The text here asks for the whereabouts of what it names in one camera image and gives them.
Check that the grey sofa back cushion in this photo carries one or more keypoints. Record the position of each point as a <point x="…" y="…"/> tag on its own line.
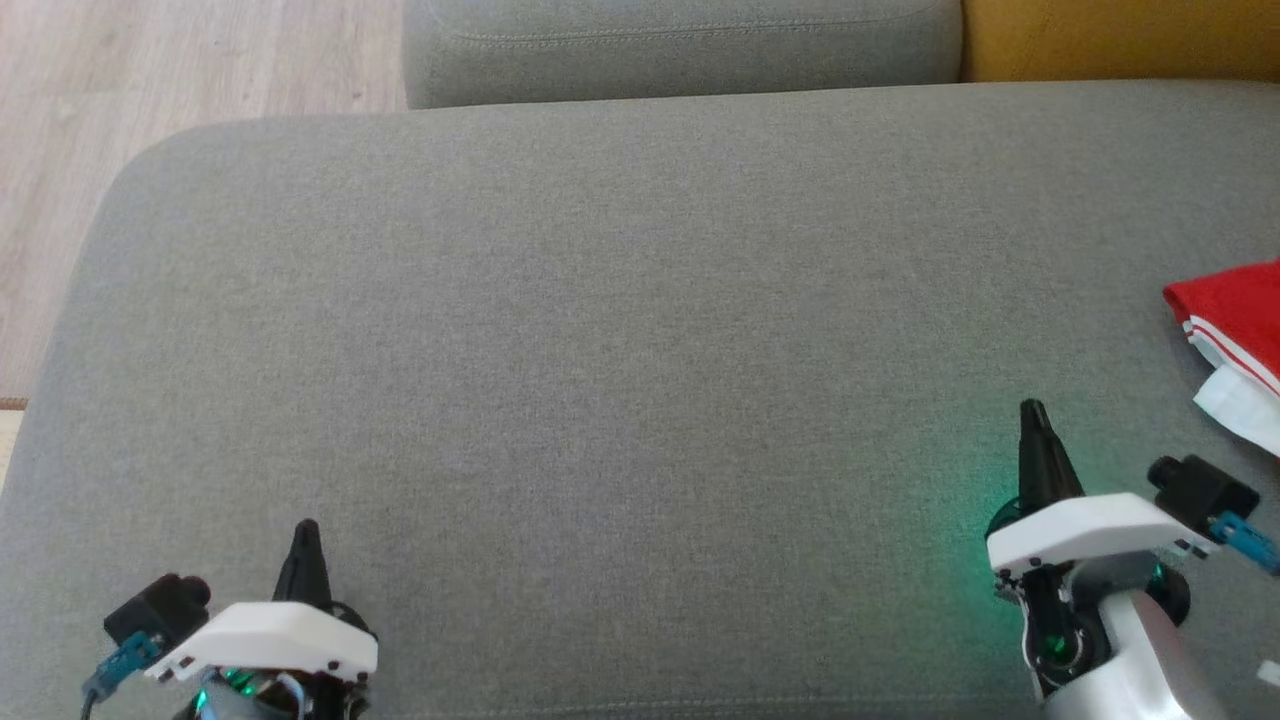
<point x="680" y="50"/>

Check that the mustard yellow sofa cushion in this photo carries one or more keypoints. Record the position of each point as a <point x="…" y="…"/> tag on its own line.
<point x="1120" y="40"/>

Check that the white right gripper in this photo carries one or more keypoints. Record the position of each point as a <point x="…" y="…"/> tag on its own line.
<point x="1090" y="530"/>

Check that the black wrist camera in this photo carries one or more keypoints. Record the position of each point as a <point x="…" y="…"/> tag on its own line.
<point x="160" y="610"/>
<point x="1205" y="492"/>

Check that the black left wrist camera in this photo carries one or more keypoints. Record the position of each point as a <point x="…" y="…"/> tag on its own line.
<point x="160" y="610"/>

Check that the grey fabric sofa seat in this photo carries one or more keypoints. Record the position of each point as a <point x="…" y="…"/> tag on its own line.
<point x="600" y="400"/>

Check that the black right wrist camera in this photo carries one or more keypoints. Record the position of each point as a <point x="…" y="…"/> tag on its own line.
<point x="1205" y="492"/>

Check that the red white basketball jersey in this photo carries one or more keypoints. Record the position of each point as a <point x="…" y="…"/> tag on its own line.
<point x="1235" y="310"/>

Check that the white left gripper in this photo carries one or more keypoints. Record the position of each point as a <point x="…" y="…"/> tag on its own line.
<point x="270" y="640"/>

